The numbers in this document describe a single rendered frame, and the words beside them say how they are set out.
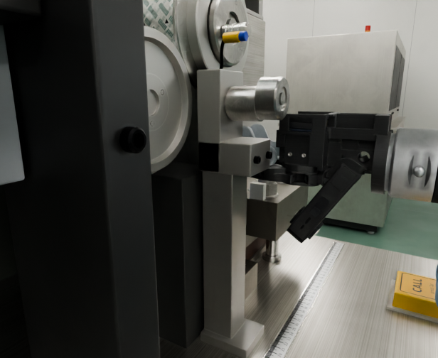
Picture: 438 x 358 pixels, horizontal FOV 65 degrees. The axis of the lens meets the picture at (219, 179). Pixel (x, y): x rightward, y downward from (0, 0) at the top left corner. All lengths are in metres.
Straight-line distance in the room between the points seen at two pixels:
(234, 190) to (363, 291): 0.29
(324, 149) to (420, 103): 4.47
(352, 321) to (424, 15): 4.58
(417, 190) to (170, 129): 0.25
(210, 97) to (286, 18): 4.93
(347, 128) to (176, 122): 0.18
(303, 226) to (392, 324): 0.17
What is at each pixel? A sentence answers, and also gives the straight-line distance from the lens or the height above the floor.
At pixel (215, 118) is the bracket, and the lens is 0.33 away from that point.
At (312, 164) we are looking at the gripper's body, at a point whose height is 1.11.
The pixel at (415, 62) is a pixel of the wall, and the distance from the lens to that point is 4.86.
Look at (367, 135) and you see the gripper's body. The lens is 0.39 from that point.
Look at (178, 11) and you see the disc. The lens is 0.35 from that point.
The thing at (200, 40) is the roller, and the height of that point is 1.23.
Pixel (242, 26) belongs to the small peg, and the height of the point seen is 1.25.
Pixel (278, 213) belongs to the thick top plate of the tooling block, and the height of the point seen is 1.01.
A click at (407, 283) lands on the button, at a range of 0.57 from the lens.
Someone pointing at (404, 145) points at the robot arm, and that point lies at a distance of 0.38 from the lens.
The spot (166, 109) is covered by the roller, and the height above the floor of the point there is 1.17.
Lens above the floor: 1.18
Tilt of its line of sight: 14 degrees down
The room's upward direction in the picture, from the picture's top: straight up
